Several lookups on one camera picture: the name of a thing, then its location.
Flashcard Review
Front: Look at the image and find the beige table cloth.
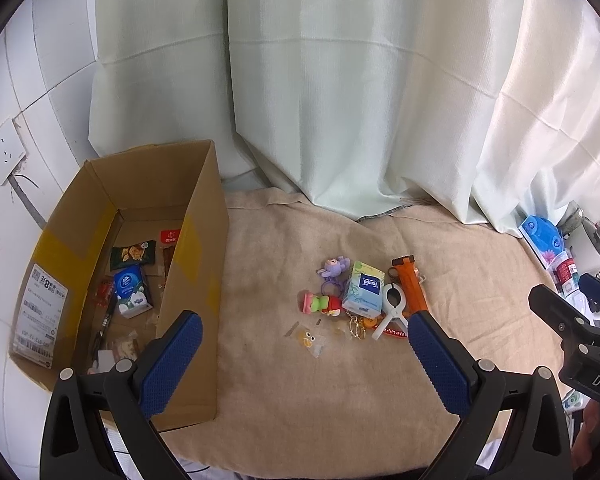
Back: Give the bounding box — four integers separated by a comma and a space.
164, 188, 562, 478

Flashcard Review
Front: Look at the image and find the person's right hand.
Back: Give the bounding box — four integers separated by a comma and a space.
571, 400, 600, 479

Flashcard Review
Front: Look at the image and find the pale green curtain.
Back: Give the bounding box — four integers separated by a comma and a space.
88, 0, 600, 233

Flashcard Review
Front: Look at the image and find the red green doll toy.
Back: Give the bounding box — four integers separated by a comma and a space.
301, 292, 342, 316

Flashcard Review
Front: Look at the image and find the white plastic clamp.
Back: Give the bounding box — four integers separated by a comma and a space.
372, 283, 408, 340

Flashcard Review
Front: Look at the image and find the dark snack packet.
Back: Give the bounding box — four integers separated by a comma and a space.
109, 240, 157, 271

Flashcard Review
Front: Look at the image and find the white wall socket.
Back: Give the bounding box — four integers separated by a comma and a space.
0, 119, 27, 185

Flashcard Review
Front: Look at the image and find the orange utility knife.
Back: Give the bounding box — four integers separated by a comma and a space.
390, 255, 428, 314

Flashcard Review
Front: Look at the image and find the red snack packet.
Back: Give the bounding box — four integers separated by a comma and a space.
159, 229, 181, 247

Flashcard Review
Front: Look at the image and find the red candy wrapper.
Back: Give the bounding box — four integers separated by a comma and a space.
95, 276, 114, 309

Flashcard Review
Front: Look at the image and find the gold keychain ring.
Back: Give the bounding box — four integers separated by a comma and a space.
346, 311, 376, 342

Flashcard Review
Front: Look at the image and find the white shipping label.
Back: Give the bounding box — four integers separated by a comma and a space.
12, 263, 68, 368

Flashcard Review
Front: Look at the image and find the black pen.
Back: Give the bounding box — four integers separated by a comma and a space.
91, 292, 117, 361

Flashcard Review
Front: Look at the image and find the blue wet wipes pack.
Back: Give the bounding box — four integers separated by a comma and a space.
518, 216, 565, 269

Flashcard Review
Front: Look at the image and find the purple bunny keychain toy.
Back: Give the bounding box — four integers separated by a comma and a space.
316, 256, 351, 297

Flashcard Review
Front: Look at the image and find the Tempo tissue pack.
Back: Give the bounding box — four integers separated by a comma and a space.
342, 261, 385, 320

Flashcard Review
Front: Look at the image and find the cardboard box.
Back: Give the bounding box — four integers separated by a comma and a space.
9, 140, 228, 430

